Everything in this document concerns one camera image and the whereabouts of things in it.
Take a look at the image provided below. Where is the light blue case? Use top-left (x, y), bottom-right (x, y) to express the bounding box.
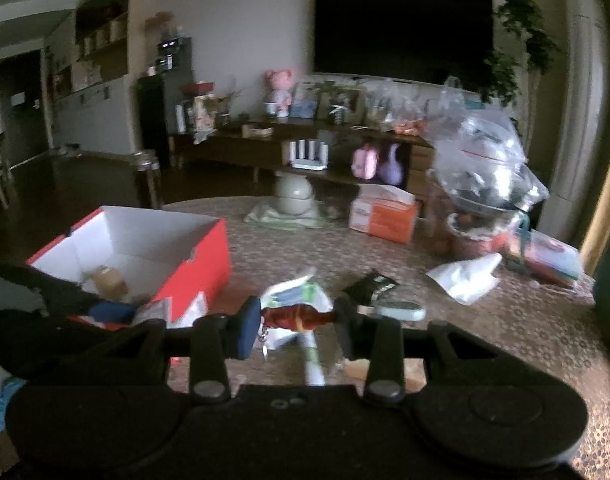
top-left (373, 301), bottom-right (427, 323)

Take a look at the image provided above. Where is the pink red basket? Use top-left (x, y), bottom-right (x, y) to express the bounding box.
top-left (445, 212), bottom-right (516, 260)

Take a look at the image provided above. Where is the red cardboard box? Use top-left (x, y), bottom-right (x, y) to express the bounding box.
top-left (28, 206), bottom-right (231, 314)

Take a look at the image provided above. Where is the white paper bag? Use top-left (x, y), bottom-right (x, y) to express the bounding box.
top-left (427, 252), bottom-right (502, 306)

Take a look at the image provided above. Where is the green folded cloth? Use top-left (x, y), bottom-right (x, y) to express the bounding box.
top-left (244, 203), bottom-right (327, 231)

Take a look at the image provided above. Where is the yellow round plush toy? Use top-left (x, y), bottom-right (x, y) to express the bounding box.
top-left (90, 266), bottom-right (128, 301)

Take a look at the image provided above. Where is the grey green round pot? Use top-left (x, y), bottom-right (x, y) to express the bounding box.
top-left (273, 174), bottom-right (315, 216)

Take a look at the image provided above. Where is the white green tube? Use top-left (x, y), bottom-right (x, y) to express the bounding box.
top-left (299, 330), bottom-right (326, 387)

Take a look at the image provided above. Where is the white wifi router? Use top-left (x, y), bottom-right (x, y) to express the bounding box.
top-left (288, 139), bottom-right (329, 171)

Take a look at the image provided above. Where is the photo frame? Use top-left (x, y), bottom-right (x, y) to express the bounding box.
top-left (317, 84), bottom-right (367, 126)

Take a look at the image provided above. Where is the black foil snack packet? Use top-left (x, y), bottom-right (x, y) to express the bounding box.
top-left (343, 270), bottom-right (399, 306)

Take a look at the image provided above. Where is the orange tissue box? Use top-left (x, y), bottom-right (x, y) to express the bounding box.
top-left (348, 184), bottom-right (419, 245)

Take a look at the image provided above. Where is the orange snack packet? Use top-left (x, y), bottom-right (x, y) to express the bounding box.
top-left (261, 304), bottom-right (337, 332)

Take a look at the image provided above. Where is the black television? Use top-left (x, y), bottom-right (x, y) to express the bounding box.
top-left (313, 0), bottom-right (494, 92)

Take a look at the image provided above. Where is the dark glass jar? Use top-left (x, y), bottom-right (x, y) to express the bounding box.
top-left (130, 151), bottom-right (163, 209)

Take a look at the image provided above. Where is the large clear plastic bag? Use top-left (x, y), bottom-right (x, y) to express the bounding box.
top-left (422, 76), bottom-right (549, 217)

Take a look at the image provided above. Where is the pink plush pig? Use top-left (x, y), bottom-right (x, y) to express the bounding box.
top-left (265, 70), bottom-right (295, 118)

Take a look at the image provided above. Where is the lace tablecloth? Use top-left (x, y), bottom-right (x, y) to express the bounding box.
top-left (167, 196), bottom-right (610, 479)

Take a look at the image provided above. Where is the wooden tv cabinet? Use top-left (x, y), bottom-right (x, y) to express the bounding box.
top-left (168, 118), bottom-right (434, 196)

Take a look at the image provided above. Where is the potted green tree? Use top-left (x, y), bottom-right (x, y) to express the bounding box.
top-left (478, 0), bottom-right (560, 107)

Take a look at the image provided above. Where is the stack of coloured folders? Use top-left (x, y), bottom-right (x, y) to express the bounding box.
top-left (504, 229), bottom-right (584, 288)

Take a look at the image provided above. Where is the purple gourd toy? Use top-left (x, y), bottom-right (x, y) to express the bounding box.
top-left (378, 143), bottom-right (404, 186)

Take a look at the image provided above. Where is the pink small case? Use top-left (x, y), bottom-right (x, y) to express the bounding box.
top-left (351, 143), bottom-right (379, 181)

